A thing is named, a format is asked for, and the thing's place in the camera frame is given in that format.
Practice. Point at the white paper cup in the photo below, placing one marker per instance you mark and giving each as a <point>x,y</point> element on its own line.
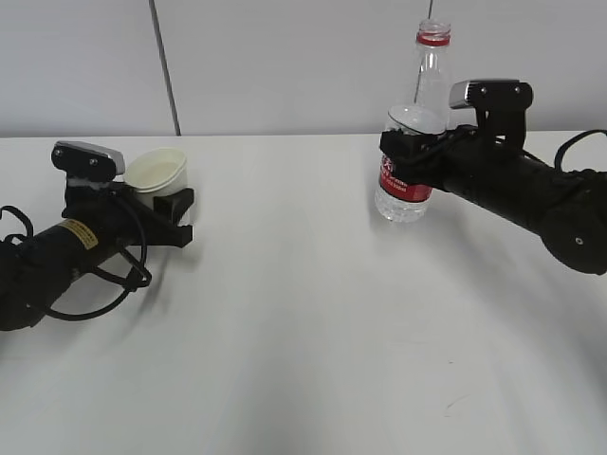
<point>161,172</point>

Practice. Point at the Nongfu Spring water bottle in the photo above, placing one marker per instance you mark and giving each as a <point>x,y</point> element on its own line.
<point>423,110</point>

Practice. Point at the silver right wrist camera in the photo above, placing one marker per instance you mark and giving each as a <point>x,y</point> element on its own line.
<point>500,106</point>

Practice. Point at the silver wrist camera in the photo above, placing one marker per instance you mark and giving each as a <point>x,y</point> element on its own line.
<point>500,106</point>
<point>87,165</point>

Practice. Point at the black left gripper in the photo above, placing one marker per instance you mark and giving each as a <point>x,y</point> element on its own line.
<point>103,226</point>

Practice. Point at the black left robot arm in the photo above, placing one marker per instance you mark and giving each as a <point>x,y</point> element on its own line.
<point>37,268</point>

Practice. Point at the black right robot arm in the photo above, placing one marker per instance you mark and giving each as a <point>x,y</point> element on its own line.
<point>567,210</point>

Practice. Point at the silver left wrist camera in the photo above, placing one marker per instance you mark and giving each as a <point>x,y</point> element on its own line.
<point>87,165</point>

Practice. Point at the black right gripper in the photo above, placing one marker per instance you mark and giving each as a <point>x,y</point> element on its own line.
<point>464,156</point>

